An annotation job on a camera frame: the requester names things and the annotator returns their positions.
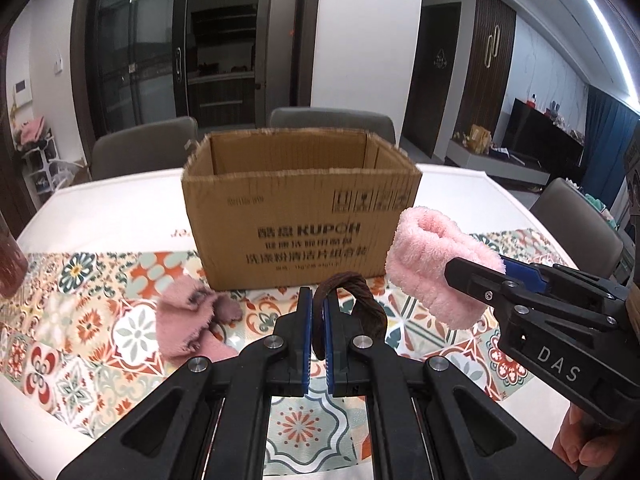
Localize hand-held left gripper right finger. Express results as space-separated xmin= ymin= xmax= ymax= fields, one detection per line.
xmin=322 ymin=292 xmax=578 ymax=480

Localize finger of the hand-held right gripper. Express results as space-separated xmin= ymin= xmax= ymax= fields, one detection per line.
xmin=499 ymin=255 xmax=628 ymax=303
xmin=444 ymin=256 xmax=521 ymax=306

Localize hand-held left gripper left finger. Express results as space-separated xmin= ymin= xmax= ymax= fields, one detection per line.
xmin=55 ymin=285 xmax=315 ymax=480

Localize pink fluffy wristband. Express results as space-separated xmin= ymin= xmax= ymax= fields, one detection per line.
xmin=385 ymin=206 xmax=507 ymax=331

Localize brown twisted hair band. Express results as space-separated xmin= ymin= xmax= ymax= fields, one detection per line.
xmin=312 ymin=271 xmax=388 ymax=361

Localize cardboard box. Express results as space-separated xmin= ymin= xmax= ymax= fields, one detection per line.
xmin=181 ymin=129 xmax=422 ymax=292

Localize person's right hand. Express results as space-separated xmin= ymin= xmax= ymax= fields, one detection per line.
xmin=560 ymin=402 xmax=640 ymax=480

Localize grey dining chair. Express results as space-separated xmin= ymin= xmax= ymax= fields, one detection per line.
xmin=267 ymin=107 xmax=397 ymax=147
xmin=91 ymin=116 xmax=199 ymax=181
xmin=530 ymin=177 xmax=625 ymax=273

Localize teal cloth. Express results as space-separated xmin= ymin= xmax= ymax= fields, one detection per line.
xmin=582 ymin=192 xmax=616 ymax=221

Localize white television cabinet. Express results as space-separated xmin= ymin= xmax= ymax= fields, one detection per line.
xmin=446 ymin=139 xmax=553 ymax=191

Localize pink knitted cloth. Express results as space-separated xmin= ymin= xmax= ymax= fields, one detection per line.
xmin=155 ymin=277 xmax=243 ymax=362

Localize black television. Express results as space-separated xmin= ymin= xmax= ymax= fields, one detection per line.
xmin=501 ymin=99 xmax=586 ymax=168

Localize yellow box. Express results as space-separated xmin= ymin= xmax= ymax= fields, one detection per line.
xmin=467 ymin=125 xmax=492 ymax=153

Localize blue curtain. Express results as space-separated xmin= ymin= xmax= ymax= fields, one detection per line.
xmin=580 ymin=84 xmax=640 ymax=211

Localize dark brown door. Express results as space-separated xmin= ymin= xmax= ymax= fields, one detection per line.
xmin=404 ymin=2 xmax=462 ymax=161

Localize wood slat double door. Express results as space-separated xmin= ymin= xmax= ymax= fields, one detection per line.
xmin=470 ymin=0 xmax=517 ymax=136

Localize ceiling light strip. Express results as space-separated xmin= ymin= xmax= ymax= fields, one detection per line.
xmin=555 ymin=0 xmax=640 ymax=111

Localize glass vase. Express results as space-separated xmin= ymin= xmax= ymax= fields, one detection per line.
xmin=0 ymin=210 xmax=27 ymax=298

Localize white shoe rack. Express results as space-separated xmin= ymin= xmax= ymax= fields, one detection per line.
xmin=15 ymin=115 xmax=91 ymax=201

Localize sliding glass door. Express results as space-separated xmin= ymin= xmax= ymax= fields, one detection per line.
xmin=70 ymin=0 xmax=321 ymax=131

